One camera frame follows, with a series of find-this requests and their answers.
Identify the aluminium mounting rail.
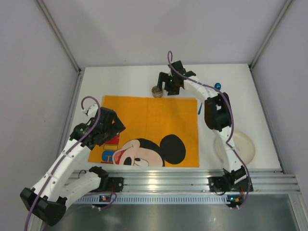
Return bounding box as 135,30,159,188
64,169,301,194

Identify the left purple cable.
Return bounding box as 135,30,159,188
24,95,117,231

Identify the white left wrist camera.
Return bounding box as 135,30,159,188
82,104,99,117

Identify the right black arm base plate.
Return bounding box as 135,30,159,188
208,177,248,194

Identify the small metal cup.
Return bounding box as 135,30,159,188
151,86,163,98

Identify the left aluminium frame post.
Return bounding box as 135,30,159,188
36,0,84,75

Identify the aluminium frame post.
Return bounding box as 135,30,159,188
36,0,84,75
249,0,295,70

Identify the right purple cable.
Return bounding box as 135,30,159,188
167,51,252,210

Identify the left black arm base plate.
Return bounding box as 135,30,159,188
94,177,124,193

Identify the perforated grey cable duct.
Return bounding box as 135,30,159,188
75,194,242,205

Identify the right aluminium frame post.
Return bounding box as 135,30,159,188
249,0,295,70

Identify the purple cable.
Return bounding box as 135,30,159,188
167,51,252,210
24,95,117,231

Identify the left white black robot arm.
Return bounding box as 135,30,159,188
20,106,125,226

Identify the white round plate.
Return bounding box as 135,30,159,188
213,130,256,164

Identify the orange Mickey Mouse placemat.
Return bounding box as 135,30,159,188
88,95,199,167

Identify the blue metallic spoon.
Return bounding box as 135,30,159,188
214,83,221,90

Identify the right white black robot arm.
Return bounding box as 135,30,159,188
153,61,248,185

